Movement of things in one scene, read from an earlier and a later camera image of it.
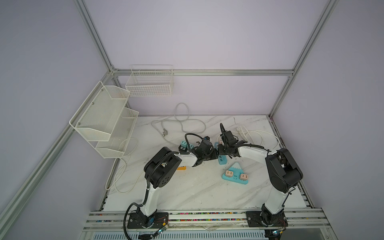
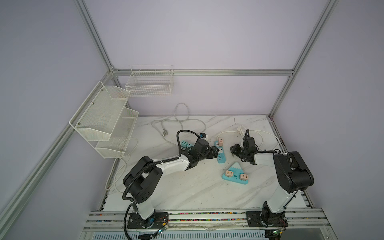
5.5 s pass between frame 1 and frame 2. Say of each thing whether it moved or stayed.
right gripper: moved
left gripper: stayed
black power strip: stayed
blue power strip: stayed
